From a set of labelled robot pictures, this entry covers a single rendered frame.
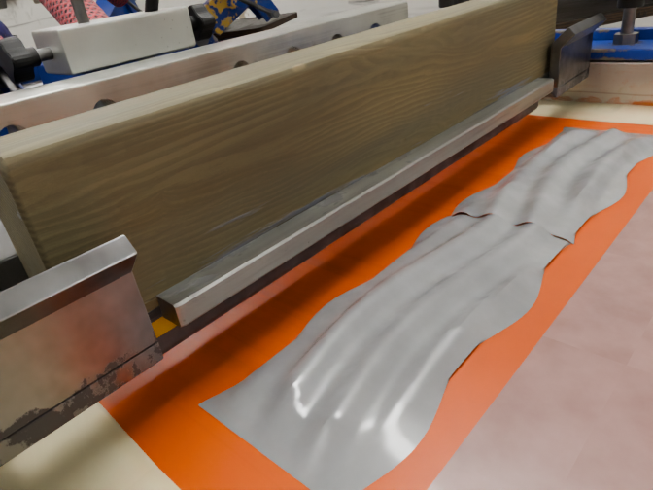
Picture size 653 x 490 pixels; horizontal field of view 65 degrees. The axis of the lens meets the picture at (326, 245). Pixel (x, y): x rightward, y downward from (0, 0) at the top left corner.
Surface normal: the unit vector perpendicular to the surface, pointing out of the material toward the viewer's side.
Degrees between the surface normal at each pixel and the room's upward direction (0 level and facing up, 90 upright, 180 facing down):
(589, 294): 0
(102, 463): 0
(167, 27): 90
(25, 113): 90
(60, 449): 0
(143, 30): 90
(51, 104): 90
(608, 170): 33
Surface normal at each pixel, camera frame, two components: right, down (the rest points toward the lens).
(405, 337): 0.31, -0.62
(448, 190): -0.13, -0.87
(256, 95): 0.74, 0.24
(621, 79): -0.66, 0.44
